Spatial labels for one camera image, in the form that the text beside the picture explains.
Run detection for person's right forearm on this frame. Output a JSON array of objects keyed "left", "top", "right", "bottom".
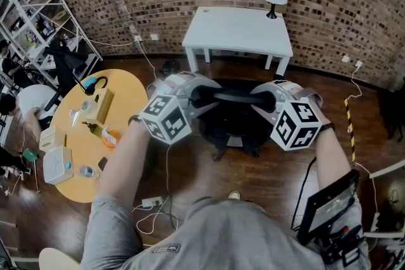
[{"left": 315, "top": 126, "right": 355, "bottom": 187}]

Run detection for black jacket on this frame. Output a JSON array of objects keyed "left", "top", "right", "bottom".
[{"left": 44, "top": 37, "right": 91, "bottom": 89}]

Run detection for yellow black striped tape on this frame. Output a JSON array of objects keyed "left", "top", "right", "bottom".
[{"left": 344, "top": 97, "right": 358, "bottom": 166}]

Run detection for white box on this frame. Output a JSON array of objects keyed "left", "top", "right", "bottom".
[{"left": 42, "top": 145, "right": 74, "bottom": 185}]

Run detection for cream box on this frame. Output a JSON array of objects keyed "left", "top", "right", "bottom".
[{"left": 39, "top": 125, "right": 66, "bottom": 151}]

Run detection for wooden tissue box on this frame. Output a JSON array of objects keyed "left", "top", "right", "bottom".
[{"left": 84, "top": 88, "right": 115, "bottom": 126}]

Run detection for person's left hand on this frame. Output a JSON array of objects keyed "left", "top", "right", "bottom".
[{"left": 146, "top": 71, "right": 197, "bottom": 99}]

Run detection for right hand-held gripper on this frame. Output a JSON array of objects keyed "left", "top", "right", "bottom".
[{"left": 251, "top": 80, "right": 323, "bottom": 152}]

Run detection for white desk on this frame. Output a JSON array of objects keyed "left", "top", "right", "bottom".
[{"left": 182, "top": 6, "right": 294, "bottom": 77}]

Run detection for person's right hand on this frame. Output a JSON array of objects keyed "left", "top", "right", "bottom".
[{"left": 277, "top": 80, "right": 325, "bottom": 118}]

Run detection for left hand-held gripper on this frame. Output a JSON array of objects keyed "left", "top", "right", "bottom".
[{"left": 139, "top": 76, "right": 222, "bottom": 145}]

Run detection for black ring lamp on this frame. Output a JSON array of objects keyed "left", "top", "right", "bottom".
[{"left": 72, "top": 71, "right": 109, "bottom": 96}]

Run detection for white shelf rack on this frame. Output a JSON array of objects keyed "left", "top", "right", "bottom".
[{"left": 0, "top": 0, "right": 104, "bottom": 89}]

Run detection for person's grey shirt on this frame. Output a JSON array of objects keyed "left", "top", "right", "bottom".
[{"left": 80, "top": 195, "right": 371, "bottom": 270}]

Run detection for orange tissue packet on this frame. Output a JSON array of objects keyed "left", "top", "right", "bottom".
[{"left": 101, "top": 126, "right": 123, "bottom": 148}]

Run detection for white cable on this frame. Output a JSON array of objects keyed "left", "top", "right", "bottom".
[
  {"left": 137, "top": 40, "right": 180, "bottom": 235},
  {"left": 344, "top": 66, "right": 380, "bottom": 231}
]

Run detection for clear water bottle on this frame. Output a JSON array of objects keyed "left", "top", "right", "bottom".
[{"left": 65, "top": 162, "right": 101, "bottom": 181}]

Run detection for black small monitor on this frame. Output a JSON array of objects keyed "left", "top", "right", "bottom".
[{"left": 297, "top": 169, "right": 365, "bottom": 265}]

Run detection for person's left forearm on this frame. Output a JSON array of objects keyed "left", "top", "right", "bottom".
[{"left": 97, "top": 116, "right": 153, "bottom": 200}]

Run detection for white power strip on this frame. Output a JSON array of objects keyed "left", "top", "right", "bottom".
[{"left": 141, "top": 195, "right": 164, "bottom": 208}]

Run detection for black cable bundle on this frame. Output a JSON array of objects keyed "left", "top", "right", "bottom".
[{"left": 162, "top": 59, "right": 181, "bottom": 74}]

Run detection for white metal frame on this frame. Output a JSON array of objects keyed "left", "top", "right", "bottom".
[{"left": 363, "top": 159, "right": 405, "bottom": 250}]

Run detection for round wooden table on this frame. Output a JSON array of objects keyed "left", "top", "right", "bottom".
[{"left": 50, "top": 68, "right": 149, "bottom": 203}]

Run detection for black mesh office chair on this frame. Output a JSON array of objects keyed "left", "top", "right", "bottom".
[{"left": 189, "top": 78, "right": 279, "bottom": 162}]

